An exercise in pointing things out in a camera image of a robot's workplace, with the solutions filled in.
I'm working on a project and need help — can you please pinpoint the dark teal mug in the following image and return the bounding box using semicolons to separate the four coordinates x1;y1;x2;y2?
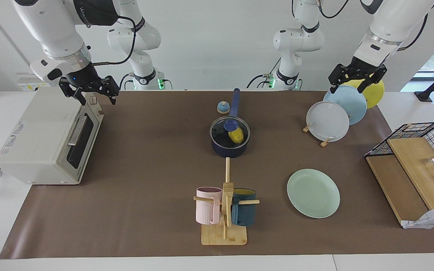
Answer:
231;188;257;227

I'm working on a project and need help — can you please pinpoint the dark blue saucepan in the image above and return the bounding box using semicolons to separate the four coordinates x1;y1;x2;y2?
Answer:
209;88;251;158

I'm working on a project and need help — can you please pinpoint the white checked cloth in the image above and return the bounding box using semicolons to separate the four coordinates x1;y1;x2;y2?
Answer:
402;204;434;229

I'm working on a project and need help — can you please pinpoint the glass lid blue knob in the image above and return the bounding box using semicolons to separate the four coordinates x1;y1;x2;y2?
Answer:
209;116;251;149

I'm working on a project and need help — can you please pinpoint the pale green plate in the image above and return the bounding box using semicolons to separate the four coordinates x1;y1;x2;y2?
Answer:
287;169;341;219

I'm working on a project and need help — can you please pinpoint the grey plate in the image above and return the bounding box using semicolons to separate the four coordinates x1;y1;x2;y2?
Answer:
306;101;350;142

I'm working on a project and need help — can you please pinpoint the light blue plate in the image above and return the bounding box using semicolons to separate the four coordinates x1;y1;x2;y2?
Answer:
323;85;367;125

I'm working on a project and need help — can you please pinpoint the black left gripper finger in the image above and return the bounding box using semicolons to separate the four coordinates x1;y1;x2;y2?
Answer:
328;64;353;94
357;66;388;94

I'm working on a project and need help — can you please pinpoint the yellow plate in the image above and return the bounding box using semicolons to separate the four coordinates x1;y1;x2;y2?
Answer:
347;78;385;110

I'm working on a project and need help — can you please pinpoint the yellow toy potato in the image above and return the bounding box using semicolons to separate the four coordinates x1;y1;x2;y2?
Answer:
228;127;245;144

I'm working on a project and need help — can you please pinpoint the brown table mat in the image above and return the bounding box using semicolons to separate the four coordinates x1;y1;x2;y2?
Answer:
0;90;434;259

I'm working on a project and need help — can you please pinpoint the wooden shelf with wire mesh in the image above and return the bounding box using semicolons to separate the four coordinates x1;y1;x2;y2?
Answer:
365;122;434;226

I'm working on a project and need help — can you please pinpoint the black base cable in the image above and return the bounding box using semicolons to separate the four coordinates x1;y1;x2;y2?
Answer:
246;56;282;89
118;73;135;91

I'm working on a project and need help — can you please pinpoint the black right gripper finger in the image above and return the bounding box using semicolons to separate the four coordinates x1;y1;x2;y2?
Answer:
59;77;87;106
99;75;121;105

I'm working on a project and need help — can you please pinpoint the wooden mug tree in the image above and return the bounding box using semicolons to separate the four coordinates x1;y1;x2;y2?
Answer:
193;157;260;246

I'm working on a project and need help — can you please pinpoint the beige toaster oven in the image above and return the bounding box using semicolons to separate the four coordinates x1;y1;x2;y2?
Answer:
0;87;104;185

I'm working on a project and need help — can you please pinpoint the pink ribbed mug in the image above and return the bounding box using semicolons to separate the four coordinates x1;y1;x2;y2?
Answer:
196;187;223;225

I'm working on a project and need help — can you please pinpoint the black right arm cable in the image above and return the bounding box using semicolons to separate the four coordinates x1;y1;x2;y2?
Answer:
90;14;138;67

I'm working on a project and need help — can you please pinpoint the white box with yellow label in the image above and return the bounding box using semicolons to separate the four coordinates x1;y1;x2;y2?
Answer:
17;73;52;91

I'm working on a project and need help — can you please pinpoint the wooden plate rack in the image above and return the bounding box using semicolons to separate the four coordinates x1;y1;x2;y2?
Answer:
303;124;330;148

